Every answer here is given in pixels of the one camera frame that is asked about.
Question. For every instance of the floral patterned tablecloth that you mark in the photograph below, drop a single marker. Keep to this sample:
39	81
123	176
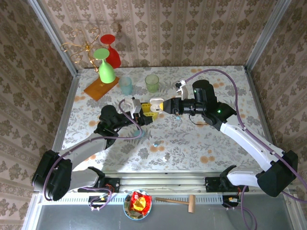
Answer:
192	155

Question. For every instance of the aluminium frame post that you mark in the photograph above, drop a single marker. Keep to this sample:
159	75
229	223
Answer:
54	39
267	36

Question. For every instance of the green plastic tumbler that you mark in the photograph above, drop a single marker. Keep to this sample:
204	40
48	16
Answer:
151	86

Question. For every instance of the aluminium mounting rail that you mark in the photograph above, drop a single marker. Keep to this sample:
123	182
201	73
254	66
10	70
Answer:
163	182

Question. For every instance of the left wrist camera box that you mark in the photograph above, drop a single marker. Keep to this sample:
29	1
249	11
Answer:
136	106

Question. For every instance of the orange wooden rack base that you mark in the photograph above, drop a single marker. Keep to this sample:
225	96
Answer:
96	91

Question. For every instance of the red wine glass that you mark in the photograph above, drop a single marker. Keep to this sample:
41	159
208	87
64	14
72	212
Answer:
114	58

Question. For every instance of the grey metal panel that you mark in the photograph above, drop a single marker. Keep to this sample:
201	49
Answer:
72	218

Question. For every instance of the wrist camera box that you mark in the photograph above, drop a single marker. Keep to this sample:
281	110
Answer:
184	92
136	106

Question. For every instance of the blue plastic tumbler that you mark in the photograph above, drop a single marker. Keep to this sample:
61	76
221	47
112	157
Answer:
126	88

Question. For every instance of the red yellow snack packet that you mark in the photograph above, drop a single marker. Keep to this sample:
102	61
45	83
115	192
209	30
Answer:
139	203

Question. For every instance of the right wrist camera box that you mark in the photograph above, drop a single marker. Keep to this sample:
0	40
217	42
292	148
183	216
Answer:
184	92

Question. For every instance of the wooden mallet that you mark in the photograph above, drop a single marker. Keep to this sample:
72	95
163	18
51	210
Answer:
191	203

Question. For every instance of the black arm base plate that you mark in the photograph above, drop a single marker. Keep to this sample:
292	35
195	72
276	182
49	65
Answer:
115	184
211	184

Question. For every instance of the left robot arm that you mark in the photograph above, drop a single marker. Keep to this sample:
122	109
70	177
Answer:
81	149

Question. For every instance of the green wine glass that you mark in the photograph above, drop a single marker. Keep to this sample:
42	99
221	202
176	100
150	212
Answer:
106	73

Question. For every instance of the black power connector block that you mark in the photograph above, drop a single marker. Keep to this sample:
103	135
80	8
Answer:
94	198
226	200

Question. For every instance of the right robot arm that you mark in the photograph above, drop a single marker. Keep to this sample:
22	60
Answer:
249	143

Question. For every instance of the aluminium table side rail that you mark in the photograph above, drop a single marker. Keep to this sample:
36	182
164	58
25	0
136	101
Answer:
68	100
257	100

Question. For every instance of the patterned ceramic bowl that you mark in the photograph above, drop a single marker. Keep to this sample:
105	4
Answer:
136	217

